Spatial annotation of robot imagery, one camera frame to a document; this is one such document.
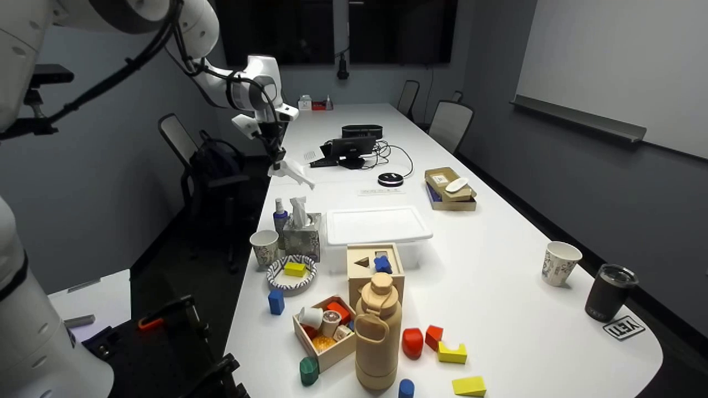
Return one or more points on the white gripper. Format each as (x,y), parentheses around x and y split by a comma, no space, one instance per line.
(250,124)

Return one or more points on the beige water bottle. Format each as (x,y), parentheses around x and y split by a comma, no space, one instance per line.
(376,338)

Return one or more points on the green toy block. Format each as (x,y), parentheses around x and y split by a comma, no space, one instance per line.
(309,372)

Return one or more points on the red toy block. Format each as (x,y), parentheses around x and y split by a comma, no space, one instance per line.
(413,343)
(434,336)

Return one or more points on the black wall screen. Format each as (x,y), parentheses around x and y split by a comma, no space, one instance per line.
(401,29)
(278,29)

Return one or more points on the small red box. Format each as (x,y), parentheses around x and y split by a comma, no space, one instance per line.
(318,103)

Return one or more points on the orange toy block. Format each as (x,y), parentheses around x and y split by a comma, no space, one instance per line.
(338,310)

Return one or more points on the blue white patterned plate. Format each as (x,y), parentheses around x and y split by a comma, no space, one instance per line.
(290,281)

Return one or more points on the lime yellow toy block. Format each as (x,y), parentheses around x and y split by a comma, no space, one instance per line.
(469,384)

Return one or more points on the white wall whiteboard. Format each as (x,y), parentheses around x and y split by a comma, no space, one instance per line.
(621,57)

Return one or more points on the white ceramic cup bowl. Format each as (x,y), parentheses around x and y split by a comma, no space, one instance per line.
(263,246)

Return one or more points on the black chair with backpack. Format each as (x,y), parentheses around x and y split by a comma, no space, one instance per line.
(210,169)

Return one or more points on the patterned paper cup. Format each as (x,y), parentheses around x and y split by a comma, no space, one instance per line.
(561,263)

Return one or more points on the blue rectangular block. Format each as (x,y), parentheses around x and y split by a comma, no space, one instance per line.
(278,301)

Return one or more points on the black round speaker puck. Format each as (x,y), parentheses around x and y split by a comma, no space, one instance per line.
(390,179)

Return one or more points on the grey patterned tissue box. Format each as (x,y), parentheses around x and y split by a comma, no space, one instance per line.
(301,238)

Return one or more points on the blue toy block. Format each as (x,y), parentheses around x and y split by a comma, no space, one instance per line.
(382,263)
(406,390)

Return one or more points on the wooden shape sorter box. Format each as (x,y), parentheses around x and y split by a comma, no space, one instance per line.
(362,277)

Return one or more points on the small white bottle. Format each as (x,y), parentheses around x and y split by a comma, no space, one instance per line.
(304,101)

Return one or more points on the small wooden tray box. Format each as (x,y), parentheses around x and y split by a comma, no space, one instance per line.
(328,354)

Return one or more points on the black tumbler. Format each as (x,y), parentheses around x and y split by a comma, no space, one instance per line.
(612,292)

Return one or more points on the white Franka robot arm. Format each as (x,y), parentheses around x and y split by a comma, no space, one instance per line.
(29,338)

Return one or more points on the black white marker tag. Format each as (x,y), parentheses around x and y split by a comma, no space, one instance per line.
(624,328)

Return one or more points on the black stand orange clamps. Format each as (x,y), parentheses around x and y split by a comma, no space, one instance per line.
(169,346)

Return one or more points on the black case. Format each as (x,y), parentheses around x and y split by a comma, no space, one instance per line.
(362,130)

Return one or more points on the white toy cylinder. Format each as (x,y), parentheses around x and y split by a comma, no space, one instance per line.
(311,317)

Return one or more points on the yellow notched toy block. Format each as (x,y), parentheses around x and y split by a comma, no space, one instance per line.
(451,354)

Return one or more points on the brown cardboard box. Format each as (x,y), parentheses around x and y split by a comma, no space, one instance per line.
(450,200)

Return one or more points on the yellow rectangular block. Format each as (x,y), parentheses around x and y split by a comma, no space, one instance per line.
(294,268)

